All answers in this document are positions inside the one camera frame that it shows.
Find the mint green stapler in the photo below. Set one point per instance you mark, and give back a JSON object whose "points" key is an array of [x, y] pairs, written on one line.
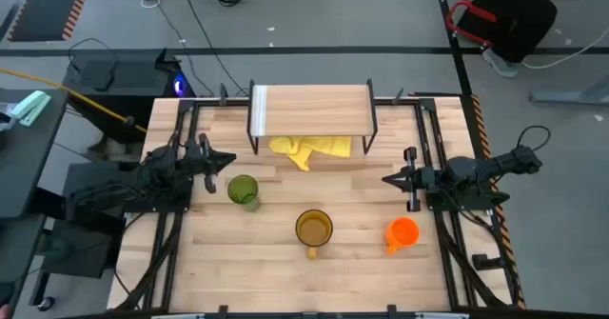
{"points": [[33, 105]]}

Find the black side desk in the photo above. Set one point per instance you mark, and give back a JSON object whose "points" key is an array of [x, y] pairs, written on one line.
{"points": [[24, 166]]}

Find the black metal table frame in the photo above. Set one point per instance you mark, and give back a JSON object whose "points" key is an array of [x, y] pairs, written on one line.
{"points": [[214, 103]]}

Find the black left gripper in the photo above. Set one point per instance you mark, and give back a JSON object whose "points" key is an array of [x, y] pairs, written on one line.
{"points": [[202, 159]]}

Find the orange black hazard strip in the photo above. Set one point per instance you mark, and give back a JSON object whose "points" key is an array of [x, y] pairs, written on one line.
{"points": [[478, 119]]}

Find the yellow cloth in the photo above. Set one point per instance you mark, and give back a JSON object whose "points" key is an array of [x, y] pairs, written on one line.
{"points": [[304, 150]]}

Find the black mat with hazard stripes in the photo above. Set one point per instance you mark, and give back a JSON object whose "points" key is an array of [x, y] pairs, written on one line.
{"points": [[47, 5]]}

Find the grey metal table foot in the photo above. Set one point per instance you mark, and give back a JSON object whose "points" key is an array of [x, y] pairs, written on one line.
{"points": [[571, 95]]}

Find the orange plastic cup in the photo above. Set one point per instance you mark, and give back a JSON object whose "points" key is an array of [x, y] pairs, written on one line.
{"points": [[403, 233]]}

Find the person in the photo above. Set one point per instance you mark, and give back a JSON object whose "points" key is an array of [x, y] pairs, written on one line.
{"points": [[518, 19]]}

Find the red metal chair frame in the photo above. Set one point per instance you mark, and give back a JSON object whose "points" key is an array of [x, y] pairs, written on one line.
{"points": [[448, 21]]}

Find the black equipment cart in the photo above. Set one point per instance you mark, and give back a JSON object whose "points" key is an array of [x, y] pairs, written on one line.
{"points": [[76, 247]]}

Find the yellow mug with dark rim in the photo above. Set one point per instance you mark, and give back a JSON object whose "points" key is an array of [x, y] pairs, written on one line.
{"points": [[314, 231]]}

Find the black computer tower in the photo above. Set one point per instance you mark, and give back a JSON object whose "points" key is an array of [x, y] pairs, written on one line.
{"points": [[133, 76]]}

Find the wooden shelf with black legs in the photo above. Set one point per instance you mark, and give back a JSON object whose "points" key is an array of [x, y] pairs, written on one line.
{"points": [[314, 109]]}

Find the green glass cup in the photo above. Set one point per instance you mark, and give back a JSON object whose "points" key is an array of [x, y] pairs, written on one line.
{"points": [[242, 189]]}

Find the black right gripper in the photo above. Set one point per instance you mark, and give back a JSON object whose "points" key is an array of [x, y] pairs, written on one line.
{"points": [[423, 181]]}

